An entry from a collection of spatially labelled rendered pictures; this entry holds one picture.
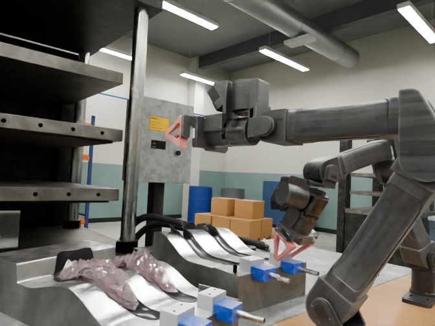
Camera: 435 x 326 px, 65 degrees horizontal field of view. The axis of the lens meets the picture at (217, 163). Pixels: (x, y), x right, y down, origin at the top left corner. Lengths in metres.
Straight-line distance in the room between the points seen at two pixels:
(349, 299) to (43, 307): 0.55
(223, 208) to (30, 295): 5.45
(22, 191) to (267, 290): 0.91
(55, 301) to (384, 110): 0.64
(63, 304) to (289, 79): 8.74
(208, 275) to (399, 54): 7.45
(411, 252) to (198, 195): 7.21
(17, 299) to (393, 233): 0.71
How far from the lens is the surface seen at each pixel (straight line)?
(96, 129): 1.47
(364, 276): 0.56
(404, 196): 0.53
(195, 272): 0.93
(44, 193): 1.40
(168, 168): 1.69
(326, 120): 0.58
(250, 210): 5.85
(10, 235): 1.39
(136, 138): 1.46
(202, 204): 8.15
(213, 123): 0.70
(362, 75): 8.23
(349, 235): 5.07
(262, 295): 0.88
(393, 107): 0.54
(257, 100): 0.66
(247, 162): 9.62
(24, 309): 0.83
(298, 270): 0.92
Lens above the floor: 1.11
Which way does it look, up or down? 3 degrees up
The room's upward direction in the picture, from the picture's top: 3 degrees clockwise
